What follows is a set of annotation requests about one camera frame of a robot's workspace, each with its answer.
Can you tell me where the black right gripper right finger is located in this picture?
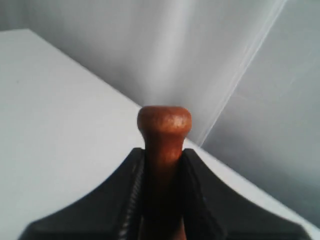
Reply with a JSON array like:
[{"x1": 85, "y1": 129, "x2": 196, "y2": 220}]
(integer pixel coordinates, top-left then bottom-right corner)
[{"x1": 179, "y1": 148, "x2": 311, "y2": 240}]

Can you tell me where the dark wooden pestle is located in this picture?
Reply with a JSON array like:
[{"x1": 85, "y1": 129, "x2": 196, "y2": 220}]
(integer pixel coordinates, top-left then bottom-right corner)
[{"x1": 137, "y1": 105, "x2": 192, "y2": 240}]

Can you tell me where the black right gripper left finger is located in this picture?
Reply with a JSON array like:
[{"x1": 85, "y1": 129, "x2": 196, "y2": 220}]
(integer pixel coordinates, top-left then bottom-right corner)
[{"x1": 20, "y1": 148, "x2": 145, "y2": 240}]

